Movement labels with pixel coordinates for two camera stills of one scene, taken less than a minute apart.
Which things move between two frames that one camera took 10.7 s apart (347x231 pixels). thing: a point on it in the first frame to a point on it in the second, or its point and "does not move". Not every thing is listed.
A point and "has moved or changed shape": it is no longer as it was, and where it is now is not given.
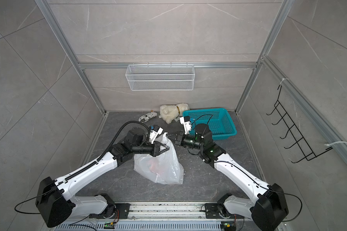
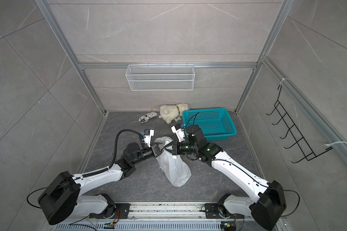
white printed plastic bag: x=166 y=168 has moved or changed shape
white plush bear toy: x=169 y=112 does not move
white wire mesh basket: x=161 y=77 does not move
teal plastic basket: x=219 y=121 does not move
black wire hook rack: x=292 y=128 does not move
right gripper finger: x=172 y=136 to x=169 y=150
